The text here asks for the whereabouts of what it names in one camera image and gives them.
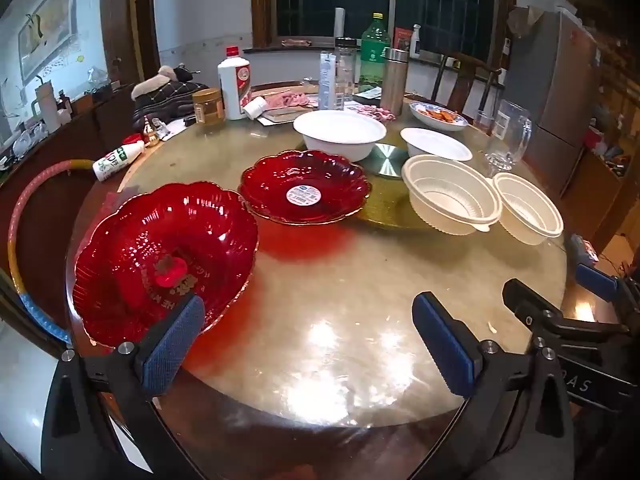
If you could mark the red carton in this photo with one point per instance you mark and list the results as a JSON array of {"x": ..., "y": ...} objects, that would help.
[{"x": 402, "y": 40}]

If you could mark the white tumbler with straw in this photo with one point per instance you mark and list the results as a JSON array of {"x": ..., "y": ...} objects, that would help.
[{"x": 47, "y": 107}]

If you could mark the small red lid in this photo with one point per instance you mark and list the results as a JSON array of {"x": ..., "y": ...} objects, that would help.
[{"x": 131, "y": 139}]

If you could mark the clear glass pitcher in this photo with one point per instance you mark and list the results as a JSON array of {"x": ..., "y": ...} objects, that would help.
[{"x": 510, "y": 135}]

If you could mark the gold glitter round mat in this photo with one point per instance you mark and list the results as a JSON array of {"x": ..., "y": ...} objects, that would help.
[{"x": 390, "y": 205}]

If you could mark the grey refrigerator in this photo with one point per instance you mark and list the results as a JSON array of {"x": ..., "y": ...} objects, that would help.
[{"x": 550, "y": 85}]

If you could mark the dark wood-framed window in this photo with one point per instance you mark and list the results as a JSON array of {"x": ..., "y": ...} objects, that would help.
[{"x": 450, "y": 0}]

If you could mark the amber jar with gold lid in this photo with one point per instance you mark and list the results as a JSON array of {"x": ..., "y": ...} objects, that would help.
[{"x": 208, "y": 107}]

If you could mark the dark wooden chair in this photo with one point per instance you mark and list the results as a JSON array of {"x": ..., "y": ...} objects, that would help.
[{"x": 465, "y": 75}]

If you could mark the white shallow bowl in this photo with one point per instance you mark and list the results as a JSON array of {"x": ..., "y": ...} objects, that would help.
[{"x": 435, "y": 142}]

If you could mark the white liquor bottle red cap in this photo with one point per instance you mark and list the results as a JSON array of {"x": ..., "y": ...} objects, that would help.
[{"x": 234, "y": 85}]

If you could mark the orange fried food pieces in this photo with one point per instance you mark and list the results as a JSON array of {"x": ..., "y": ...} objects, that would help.
[{"x": 440, "y": 114}]

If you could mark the blue patterned plate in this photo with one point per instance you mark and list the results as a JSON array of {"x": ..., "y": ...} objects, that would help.
[{"x": 425, "y": 119}]

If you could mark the dark wooden sideboard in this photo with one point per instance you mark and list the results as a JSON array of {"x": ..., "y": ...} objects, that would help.
[{"x": 75, "y": 130}]

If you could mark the red scalloped plate with sticker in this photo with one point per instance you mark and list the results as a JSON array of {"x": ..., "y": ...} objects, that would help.
[{"x": 305, "y": 185}]

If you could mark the large cream plastic bowl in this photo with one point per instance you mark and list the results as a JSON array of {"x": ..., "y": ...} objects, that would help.
[{"x": 450, "y": 195}]

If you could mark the small white cup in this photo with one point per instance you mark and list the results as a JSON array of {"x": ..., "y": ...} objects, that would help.
[{"x": 255, "y": 107}]

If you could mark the small black case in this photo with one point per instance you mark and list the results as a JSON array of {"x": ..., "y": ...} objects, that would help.
[{"x": 190, "y": 120}]

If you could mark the white spray bottle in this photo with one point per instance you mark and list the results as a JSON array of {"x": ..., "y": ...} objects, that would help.
[{"x": 415, "y": 42}]

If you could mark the dark fur-lined boot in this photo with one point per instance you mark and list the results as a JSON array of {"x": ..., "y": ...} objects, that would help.
[
  {"x": 181, "y": 72},
  {"x": 160, "y": 100}
]

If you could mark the white milk bottle green label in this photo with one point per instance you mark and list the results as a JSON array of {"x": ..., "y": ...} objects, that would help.
[{"x": 115, "y": 160}]

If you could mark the clear jar with black lid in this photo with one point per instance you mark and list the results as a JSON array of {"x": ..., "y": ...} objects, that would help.
[{"x": 346, "y": 70}]

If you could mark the green plastic bottle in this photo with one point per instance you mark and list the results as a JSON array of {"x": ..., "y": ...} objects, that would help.
[{"x": 375, "y": 50}]

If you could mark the raw pink meat slices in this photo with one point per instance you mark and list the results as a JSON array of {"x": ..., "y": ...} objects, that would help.
[
  {"x": 287, "y": 99},
  {"x": 372, "y": 111}
]

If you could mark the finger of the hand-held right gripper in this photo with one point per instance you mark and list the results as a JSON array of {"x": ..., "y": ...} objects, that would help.
[
  {"x": 525, "y": 304},
  {"x": 595, "y": 281}
]

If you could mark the cluttered wooden shelf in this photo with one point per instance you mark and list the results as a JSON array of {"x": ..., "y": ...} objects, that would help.
[{"x": 615, "y": 110}]

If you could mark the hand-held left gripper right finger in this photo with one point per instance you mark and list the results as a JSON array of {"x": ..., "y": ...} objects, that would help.
[{"x": 445, "y": 345}]

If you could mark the silver metal disc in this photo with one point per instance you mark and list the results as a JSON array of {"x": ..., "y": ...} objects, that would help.
[{"x": 390, "y": 160}]

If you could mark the small drinking glass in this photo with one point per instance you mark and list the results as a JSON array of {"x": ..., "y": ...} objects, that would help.
[{"x": 482, "y": 121}]

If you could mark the red scalloped deep bowl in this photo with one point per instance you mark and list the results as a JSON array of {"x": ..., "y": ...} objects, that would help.
[{"x": 150, "y": 240}]

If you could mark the clear plastic wrapper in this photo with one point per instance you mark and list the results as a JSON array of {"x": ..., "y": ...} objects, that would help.
[{"x": 165, "y": 127}]

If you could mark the small gold bottle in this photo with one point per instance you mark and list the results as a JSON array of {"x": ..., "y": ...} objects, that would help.
[{"x": 150, "y": 132}]

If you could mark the small cream plastic bowl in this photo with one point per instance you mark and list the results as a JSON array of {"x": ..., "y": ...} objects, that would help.
[{"x": 530, "y": 210}]

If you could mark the white paper roll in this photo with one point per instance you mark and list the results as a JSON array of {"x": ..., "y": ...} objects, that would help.
[{"x": 340, "y": 22}]

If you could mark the small grey device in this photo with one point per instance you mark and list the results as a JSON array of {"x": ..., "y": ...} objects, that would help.
[{"x": 582, "y": 250}]

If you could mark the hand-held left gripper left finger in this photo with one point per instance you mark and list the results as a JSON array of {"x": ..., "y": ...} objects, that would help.
[{"x": 172, "y": 345}]

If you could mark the open cardboard box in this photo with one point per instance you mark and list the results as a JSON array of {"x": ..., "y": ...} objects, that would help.
[{"x": 525, "y": 20}]

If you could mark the framed wall painting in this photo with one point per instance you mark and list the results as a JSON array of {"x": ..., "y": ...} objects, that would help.
[{"x": 47, "y": 25}]

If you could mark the multicoloured hula hoop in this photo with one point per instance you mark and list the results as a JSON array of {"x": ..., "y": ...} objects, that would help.
[{"x": 20, "y": 260}]

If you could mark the white deep bowl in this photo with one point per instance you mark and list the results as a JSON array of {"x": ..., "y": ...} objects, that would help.
[{"x": 340, "y": 132}]

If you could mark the stainless steel thermos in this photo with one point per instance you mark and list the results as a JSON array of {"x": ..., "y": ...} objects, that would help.
[{"x": 394, "y": 82}]

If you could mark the flat cardboard box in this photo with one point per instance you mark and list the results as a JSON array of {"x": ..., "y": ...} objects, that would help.
[{"x": 280, "y": 116}]

